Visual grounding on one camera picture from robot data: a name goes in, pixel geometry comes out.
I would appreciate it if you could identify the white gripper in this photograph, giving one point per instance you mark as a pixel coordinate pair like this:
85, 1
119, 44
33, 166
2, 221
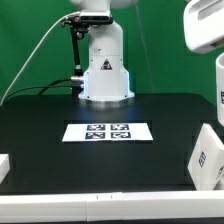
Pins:
204, 25

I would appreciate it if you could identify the white lamp base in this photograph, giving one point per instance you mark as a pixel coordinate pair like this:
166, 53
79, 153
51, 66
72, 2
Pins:
206, 165

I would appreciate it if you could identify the white lamp shade cone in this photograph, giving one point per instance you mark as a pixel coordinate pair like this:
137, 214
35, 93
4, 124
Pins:
220, 88

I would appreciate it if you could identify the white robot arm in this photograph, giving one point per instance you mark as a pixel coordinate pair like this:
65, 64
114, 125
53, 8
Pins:
106, 79

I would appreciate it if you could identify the white marker tag sheet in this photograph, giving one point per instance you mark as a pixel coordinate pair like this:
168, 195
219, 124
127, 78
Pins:
107, 132

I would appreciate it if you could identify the white left fence block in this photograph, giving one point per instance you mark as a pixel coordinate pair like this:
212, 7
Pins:
4, 166

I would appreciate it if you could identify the black rear camera on stand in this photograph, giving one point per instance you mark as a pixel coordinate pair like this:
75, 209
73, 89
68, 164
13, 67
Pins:
79, 23

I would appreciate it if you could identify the white front fence rail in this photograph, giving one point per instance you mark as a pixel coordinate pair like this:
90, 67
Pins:
111, 206

